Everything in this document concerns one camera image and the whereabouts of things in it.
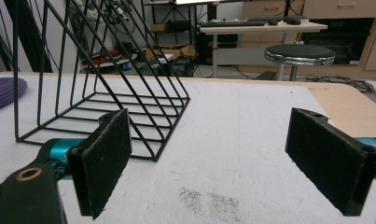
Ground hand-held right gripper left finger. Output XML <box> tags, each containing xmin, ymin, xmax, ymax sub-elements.
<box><xmin>66</xmin><ymin>108</ymin><xmax>133</xmax><ymax>220</ymax></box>

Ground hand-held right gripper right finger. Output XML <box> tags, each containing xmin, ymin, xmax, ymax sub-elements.
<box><xmin>285</xmin><ymin>106</ymin><xmax>376</xmax><ymax>217</ymax></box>

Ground black wire rack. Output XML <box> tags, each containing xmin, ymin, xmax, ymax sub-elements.
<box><xmin>13</xmin><ymin>0</ymin><xmax>191</xmax><ymax>163</ymax></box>

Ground purple ribbed plate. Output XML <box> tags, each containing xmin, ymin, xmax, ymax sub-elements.
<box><xmin>0</xmin><ymin>77</ymin><xmax>29</xmax><ymax>114</ymax></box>

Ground black keyboard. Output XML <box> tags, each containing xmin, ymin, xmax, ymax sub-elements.
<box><xmin>200</xmin><ymin>20</ymin><xmax>267</xmax><ymax>28</ymax></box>

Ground black cables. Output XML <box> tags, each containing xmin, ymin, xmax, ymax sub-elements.
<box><xmin>304</xmin><ymin>74</ymin><xmax>375</xmax><ymax>94</ymax></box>

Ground round black stool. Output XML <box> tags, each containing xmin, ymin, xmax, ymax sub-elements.
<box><xmin>264</xmin><ymin>44</ymin><xmax>337</xmax><ymax>82</ymax></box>

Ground light wooden desk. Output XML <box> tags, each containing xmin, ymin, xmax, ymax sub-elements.
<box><xmin>199</xmin><ymin>21</ymin><xmax>328</xmax><ymax>78</ymax></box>

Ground white table mat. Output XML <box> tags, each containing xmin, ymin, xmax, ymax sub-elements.
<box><xmin>0</xmin><ymin>73</ymin><xmax>376</xmax><ymax>224</ymax></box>

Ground cardboard box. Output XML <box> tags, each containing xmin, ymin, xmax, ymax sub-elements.
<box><xmin>144</xmin><ymin>44</ymin><xmax>198</xmax><ymax>63</ymax></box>

